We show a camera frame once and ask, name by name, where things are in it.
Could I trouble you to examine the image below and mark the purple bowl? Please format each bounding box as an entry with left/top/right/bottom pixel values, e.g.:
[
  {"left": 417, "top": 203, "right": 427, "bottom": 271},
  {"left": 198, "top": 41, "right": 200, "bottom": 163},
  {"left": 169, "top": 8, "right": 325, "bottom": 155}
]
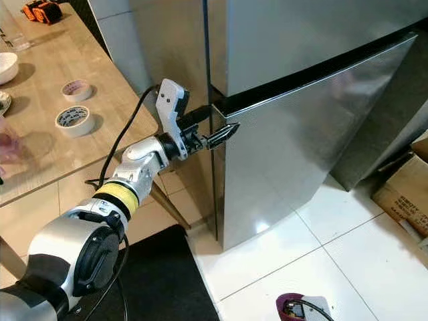
[{"left": 276, "top": 292, "right": 312, "bottom": 321}]

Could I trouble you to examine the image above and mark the silver two-door fridge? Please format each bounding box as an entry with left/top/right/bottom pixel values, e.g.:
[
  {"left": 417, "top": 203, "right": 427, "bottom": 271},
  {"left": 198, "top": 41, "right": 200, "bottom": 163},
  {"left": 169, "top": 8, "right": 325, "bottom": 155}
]
[{"left": 130, "top": 0, "right": 428, "bottom": 251}]

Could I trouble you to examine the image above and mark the white tape roll black print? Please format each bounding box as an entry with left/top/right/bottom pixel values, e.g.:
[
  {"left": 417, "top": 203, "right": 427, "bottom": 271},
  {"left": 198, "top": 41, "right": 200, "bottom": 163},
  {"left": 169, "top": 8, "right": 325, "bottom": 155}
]
[{"left": 55, "top": 106, "right": 98, "bottom": 138}]

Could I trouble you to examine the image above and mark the small white tape roll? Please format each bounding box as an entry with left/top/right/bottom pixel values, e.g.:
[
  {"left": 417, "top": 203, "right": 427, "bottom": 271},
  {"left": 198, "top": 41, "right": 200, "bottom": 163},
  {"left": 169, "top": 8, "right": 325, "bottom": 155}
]
[{"left": 62, "top": 79, "right": 94, "bottom": 103}]

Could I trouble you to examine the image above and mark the white plate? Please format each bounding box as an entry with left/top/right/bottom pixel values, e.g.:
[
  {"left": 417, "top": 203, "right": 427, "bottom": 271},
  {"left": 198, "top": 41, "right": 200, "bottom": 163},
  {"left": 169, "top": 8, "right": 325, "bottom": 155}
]
[{"left": 0, "top": 90, "right": 13, "bottom": 116}]

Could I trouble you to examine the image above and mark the translucent pink plastic cup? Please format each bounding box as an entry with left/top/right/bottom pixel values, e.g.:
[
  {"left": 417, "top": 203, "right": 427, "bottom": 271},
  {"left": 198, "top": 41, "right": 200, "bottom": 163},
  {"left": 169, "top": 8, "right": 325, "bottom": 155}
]
[{"left": 0, "top": 117, "right": 42, "bottom": 180}]

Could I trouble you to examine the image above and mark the small white bowl with food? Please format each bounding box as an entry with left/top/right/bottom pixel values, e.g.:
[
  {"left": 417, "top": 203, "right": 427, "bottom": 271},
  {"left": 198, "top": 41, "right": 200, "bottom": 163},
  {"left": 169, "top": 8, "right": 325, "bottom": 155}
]
[{"left": 0, "top": 52, "right": 19, "bottom": 86}]

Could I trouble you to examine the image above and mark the clear water bottle teal cap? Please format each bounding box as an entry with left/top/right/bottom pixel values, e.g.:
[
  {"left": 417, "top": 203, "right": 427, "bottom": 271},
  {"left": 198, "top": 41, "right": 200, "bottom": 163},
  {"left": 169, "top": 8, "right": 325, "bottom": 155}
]
[{"left": 10, "top": 27, "right": 35, "bottom": 53}]

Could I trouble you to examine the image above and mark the orange black battery pack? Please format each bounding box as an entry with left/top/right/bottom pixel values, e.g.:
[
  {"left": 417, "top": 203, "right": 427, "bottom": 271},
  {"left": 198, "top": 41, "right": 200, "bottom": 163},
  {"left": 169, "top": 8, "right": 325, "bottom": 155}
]
[{"left": 21, "top": 0, "right": 62, "bottom": 25}]

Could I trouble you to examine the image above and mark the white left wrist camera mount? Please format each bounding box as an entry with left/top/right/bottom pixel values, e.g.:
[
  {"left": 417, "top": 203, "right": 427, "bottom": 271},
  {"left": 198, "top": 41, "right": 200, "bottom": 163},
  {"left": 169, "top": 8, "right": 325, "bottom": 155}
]
[{"left": 155, "top": 78, "right": 191, "bottom": 161}]

